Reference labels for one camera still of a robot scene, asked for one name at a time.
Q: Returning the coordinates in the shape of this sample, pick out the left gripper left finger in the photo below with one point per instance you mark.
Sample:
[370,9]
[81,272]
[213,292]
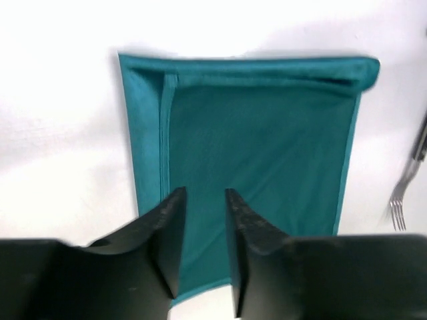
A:
[161,230]

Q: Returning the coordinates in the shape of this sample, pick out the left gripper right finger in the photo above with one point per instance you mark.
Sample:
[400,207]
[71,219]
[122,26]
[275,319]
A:
[255,254]

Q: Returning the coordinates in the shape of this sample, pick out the metal fork black handle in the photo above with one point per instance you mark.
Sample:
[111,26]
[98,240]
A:
[417,156]

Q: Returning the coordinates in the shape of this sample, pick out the teal cloth napkin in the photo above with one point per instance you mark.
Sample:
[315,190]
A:
[278,131]

